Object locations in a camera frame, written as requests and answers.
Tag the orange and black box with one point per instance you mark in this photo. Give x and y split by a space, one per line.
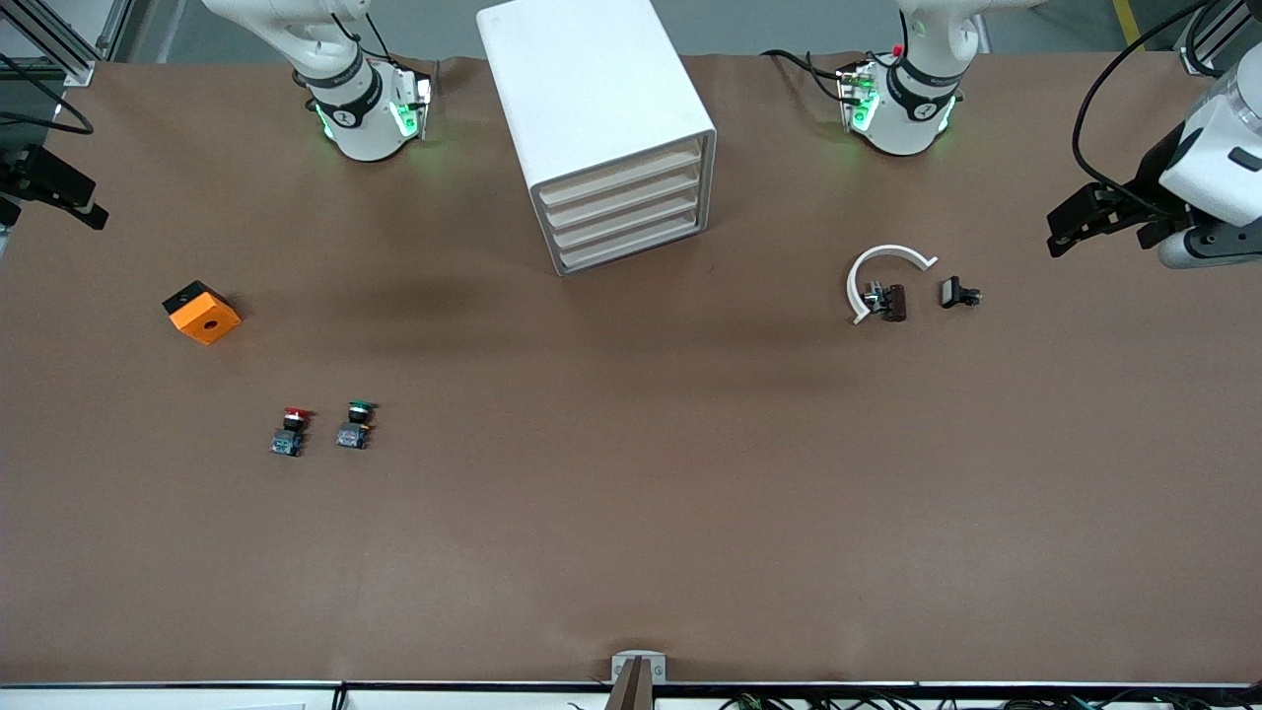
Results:
205 320

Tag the dark brown contact block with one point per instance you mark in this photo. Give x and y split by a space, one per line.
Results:
892 302

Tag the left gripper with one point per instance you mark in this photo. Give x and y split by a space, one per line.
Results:
1150 175

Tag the white table edge rail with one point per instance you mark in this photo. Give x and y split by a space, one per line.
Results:
197 695

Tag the brown paper table cover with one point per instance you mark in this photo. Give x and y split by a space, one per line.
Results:
631 493

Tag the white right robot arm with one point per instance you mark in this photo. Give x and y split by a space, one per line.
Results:
355 128

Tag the small black component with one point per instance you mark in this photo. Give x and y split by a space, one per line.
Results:
952 292

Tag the green push button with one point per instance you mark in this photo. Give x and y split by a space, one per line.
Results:
353 434

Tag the grey metal bracket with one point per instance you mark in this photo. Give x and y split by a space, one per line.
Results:
621 663

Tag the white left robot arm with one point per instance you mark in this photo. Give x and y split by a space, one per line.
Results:
902 128

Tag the red push button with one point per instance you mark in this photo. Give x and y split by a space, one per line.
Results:
292 434

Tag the aluminium frame profile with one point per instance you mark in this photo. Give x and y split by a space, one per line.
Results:
1198 39
59 44

